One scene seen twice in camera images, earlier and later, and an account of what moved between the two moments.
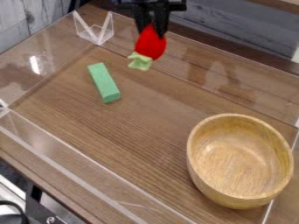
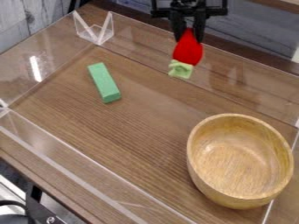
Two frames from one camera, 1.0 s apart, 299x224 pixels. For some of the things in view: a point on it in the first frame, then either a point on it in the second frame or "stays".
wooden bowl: x=239 y=160 stays
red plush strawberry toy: x=150 y=48 to x=187 y=54
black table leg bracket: x=38 y=213 stays
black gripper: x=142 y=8 to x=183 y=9
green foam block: x=104 y=82 stays
